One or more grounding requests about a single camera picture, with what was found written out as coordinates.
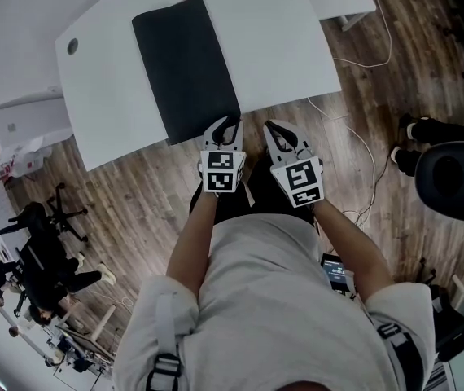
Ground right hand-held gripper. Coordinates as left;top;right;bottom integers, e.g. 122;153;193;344
262;119;326;209

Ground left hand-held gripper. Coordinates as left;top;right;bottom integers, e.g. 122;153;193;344
198;115;247;196

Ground red and black desk mat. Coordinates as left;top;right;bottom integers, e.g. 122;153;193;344
131;0;242;146

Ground person's left forearm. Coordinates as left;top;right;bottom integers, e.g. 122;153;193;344
165;191;219;301

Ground person's right forearm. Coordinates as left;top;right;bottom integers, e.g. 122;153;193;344
312;200;396;301

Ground person's black trousers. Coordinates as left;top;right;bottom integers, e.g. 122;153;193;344
189;156;318;227

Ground black device with screen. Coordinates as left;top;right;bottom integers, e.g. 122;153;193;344
320;253;357;297

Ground person's grey shirt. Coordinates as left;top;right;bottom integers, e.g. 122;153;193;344
112;213;436;391

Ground wooden legged desk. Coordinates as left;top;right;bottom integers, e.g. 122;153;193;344
42;303;117;378

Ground black bag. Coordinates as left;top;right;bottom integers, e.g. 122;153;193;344
431;283;464;362

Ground white floor cable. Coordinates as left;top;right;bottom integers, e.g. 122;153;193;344
307;0;392;227

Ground grey harness strap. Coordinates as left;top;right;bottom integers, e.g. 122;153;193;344
376;319;427;391
146;293;182;391

